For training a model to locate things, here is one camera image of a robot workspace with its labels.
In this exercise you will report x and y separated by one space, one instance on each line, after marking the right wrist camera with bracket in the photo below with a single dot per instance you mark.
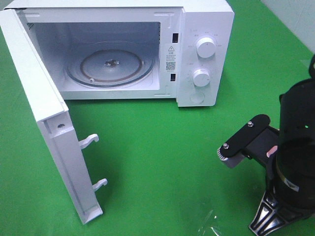
252 141

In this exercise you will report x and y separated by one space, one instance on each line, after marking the round door release button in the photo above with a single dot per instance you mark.
197 97

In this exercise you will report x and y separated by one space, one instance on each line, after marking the white microwave knob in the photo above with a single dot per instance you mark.
205 47
201 77

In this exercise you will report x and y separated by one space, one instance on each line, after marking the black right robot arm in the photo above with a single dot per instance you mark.
297 120

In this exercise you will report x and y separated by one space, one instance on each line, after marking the upper white microwave knob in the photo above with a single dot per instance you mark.
205 47

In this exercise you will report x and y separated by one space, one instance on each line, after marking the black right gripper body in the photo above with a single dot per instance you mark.
290 190

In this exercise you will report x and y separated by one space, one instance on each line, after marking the glass microwave turntable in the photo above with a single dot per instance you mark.
110 64

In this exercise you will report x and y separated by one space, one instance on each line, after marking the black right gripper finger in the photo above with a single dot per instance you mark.
273 214

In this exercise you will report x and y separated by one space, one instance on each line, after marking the white microwave oven body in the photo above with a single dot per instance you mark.
170 27

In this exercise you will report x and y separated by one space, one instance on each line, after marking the lower white microwave knob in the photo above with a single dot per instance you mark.
201 77

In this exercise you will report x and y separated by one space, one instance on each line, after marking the white microwave door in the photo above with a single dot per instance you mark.
52 117

